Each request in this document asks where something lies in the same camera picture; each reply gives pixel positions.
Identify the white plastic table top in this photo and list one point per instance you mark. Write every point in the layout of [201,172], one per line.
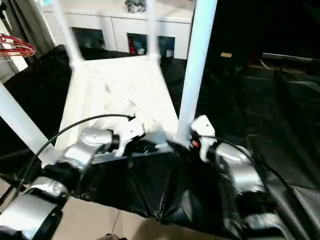
[100,82]

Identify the white plastic table leg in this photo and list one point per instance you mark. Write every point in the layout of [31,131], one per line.
[152,30]
[20,117]
[197,62]
[70,37]

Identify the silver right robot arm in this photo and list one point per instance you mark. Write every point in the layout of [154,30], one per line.
[242,170]

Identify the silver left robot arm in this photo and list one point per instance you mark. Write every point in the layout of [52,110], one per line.
[92,140]

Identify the black mat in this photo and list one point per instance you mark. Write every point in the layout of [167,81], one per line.
[262,100]

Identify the small tan label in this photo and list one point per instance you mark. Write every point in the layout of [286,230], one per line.
[226,54]

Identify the white cabinet with glass doors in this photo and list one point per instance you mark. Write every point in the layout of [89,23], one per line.
[117,22]

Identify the long dark bar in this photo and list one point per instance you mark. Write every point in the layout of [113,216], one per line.
[290,58]

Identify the clear bag of dark parts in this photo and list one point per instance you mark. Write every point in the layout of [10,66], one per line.
[135,5]

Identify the grey curtain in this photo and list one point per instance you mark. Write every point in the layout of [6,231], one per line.
[25,25]

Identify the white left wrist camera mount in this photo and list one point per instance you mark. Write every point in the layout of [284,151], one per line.
[130,130]

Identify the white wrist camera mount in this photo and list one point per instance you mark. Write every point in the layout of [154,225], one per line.
[130,130]
[205,127]

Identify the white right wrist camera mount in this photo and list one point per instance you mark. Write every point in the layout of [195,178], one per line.
[205,127]

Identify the black folding stand frame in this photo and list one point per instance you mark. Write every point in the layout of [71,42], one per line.
[7,178]

